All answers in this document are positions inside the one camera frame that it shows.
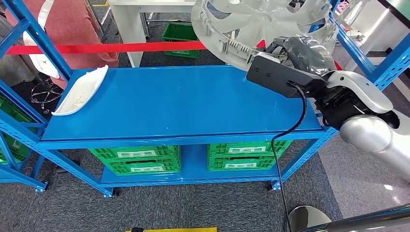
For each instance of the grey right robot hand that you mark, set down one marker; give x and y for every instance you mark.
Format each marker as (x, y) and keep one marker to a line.
(304, 54)

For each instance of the grey plastic hubcap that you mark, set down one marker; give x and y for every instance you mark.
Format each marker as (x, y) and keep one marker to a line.
(256, 19)

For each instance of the blue metal shelf rack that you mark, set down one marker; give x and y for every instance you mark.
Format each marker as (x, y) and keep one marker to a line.
(144, 102)
(19, 179)

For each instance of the clear plastic hand wrap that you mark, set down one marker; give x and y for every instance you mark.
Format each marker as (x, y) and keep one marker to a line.
(307, 52)

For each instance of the white desk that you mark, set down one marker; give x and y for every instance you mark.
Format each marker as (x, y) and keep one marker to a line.
(384, 35)

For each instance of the green plastic crate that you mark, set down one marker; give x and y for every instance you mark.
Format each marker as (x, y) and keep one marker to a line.
(221, 149)
(105, 153)
(118, 168)
(217, 164)
(179, 33)
(14, 149)

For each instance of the white table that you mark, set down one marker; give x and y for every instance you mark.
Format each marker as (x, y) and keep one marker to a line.
(131, 32)

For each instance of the red barrier belt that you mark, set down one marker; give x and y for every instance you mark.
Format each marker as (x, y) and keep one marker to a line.
(128, 48)

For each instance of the person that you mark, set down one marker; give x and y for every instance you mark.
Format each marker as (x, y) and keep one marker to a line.
(73, 28)

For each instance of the chrome swivel chair base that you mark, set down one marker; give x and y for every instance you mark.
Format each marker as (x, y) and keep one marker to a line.
(45, 94)

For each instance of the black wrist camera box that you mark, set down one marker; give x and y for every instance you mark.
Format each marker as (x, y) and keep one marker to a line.
(275, 76)

